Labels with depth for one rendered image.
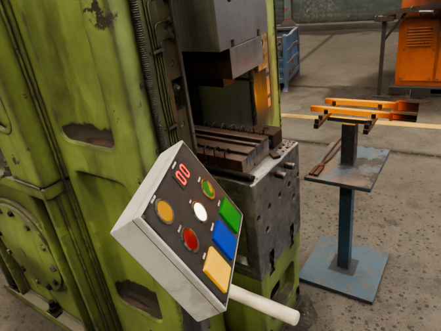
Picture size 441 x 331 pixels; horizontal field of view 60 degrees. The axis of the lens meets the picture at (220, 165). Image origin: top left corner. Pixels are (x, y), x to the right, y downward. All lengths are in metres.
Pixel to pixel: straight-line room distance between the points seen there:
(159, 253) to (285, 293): 1.27
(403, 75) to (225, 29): 3.90
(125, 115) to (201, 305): 0.56
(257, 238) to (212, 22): 0.77
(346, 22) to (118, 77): 8.19
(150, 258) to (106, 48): 0.57
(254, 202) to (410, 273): 1.25
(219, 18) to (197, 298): 0.75
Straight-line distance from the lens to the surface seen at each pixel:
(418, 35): 4.82
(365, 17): 9.01
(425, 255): 2.51
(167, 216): 0.79
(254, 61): 1.33
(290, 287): 1.99
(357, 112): 1.81
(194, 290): 0.82
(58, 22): 1.32
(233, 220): 1.01
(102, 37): 1.08
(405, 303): 2.21
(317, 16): 9.22
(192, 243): 0.82
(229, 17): 1.20
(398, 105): 1.90
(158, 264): 0.79
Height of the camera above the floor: 1.59
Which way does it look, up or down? 28 degrees down
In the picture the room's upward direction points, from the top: 8 degrees counter-clockwise
